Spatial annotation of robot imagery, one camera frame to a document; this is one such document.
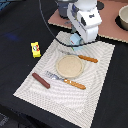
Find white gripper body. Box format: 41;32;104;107
67;2;102;43

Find yellow butter box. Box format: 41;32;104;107
31;42;41;58

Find brown toy sausage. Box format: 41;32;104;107
32;73;50;89

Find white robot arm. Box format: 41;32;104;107
67;0;102;43

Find black stove burner disc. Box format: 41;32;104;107
97;1;104;10

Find grey toy pot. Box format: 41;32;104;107
57;1;68;18

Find beige bowl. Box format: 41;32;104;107
119;5;128;30

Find round wooden plate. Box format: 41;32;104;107
56;55;84;78

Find woven beige placemat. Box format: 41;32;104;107
13;30;116;128

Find knife with orange handle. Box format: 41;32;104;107
59;50;98;63

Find fork with orange handle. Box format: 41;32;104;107
45;71;86;90

